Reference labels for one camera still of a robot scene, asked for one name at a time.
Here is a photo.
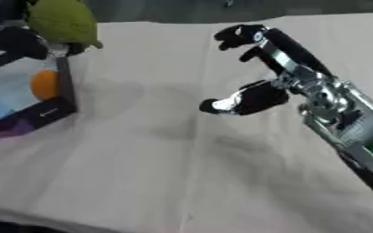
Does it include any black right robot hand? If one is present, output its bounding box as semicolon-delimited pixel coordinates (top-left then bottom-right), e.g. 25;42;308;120
197;24;337;117

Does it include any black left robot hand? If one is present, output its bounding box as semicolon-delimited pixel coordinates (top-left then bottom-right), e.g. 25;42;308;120
0;0;90;61

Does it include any green soft toy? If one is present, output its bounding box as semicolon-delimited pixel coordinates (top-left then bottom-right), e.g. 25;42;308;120
25;0;106;50

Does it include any orange ball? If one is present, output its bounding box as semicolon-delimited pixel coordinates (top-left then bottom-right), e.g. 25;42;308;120
28;69;63;102

